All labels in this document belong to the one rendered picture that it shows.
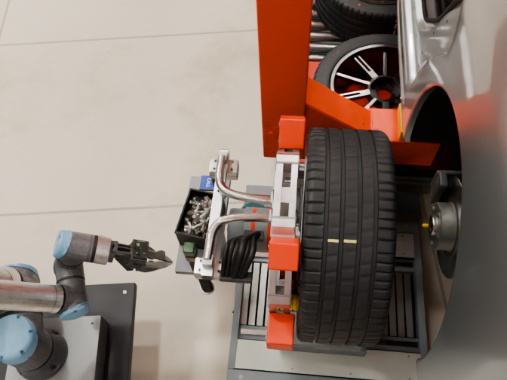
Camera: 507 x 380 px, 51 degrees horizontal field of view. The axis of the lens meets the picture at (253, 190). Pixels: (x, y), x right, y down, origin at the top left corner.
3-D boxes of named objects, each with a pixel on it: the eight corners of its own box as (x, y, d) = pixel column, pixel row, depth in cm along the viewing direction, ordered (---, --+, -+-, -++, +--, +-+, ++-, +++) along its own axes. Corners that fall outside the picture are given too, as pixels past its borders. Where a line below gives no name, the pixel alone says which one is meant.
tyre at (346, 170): (376, 398, 150) (410, 187, 121) (292, 390, 152) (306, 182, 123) (357, 265, 209) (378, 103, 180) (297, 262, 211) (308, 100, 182)
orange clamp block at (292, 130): (304, 150, 156) (305, 119, 153) (277, 148, 157) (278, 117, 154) (304, 145, 163) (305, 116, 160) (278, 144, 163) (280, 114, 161)
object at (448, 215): (442, 274, 180) (474, 284, 148) (419, 273, 181) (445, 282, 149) (445, 180, 182) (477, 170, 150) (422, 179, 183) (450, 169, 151)
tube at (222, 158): (276, 209, 157) (276, 191, 147) (211, 205, 158) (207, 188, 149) (280, 158, 165) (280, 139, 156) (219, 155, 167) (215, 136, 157)
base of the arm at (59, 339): (14, 385, 191) (1, 381, 182) (17, 333, 200) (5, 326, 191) (67, 376, 192) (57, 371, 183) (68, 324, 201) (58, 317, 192)
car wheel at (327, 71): (469, 159, 245) (487, 129, 224) (331, 188, 240) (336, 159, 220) (419, 55, 277) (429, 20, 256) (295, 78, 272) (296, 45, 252)
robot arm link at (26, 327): (10, 376, 183) (-14, 366, 167) (7, 329, 191) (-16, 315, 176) (54, 363, 184) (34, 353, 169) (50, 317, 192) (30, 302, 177)
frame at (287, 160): (289, 340, 177) (292, 286, 130) (268, 338, 178) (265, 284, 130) (296, 197, 204) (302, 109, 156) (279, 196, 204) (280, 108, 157)
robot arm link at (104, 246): (90, 267, 172) (95, 239, 177) (106, 269, 174) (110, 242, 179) (95, 257, 165) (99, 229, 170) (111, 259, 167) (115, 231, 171)
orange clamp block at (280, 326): (294, 320, 157) (293, 351, 152) (268, 318, 157) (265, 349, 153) (294, 314, 150) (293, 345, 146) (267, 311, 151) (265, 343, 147)
